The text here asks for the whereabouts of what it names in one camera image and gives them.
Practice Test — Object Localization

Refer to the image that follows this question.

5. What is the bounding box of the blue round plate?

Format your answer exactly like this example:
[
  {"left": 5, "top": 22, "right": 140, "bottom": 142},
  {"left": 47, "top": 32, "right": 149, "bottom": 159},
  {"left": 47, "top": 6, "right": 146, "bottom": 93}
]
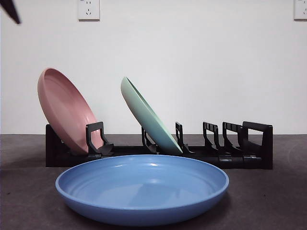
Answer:
[{"left": 55, "top": 154, "right": 230, "bottom": 227}]

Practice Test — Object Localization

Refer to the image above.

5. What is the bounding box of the white wall socket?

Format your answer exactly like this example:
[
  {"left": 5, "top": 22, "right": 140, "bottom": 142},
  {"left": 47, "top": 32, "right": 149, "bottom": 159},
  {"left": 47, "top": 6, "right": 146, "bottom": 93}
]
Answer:
[
  {"left": 78, "top": 0, "right": 101, "bottom": 21},
  {"left": 294, "top": 0, "right": 307, "bottom": 21}
]

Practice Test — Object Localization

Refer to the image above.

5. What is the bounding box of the green round plate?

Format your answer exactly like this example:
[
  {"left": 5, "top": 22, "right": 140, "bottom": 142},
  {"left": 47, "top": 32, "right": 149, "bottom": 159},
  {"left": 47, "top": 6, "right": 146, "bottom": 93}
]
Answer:
[{"left": 120, "top": 76, "right": 184, "bottom": 156}]

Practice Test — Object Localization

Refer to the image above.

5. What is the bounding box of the black plastic dish rack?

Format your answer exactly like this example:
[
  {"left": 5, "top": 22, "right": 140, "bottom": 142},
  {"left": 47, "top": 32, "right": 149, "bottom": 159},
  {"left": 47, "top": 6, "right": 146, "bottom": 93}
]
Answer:
[{"left": 45, "top": 121, "right": 273, "bottom": 170}]

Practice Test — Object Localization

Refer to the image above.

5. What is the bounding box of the pink round plate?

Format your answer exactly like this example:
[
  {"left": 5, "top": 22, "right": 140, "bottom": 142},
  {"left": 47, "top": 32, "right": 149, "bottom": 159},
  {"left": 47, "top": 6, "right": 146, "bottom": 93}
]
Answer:
[{"left": 37, "top": 68, "right": 104, "bottom": 155}]

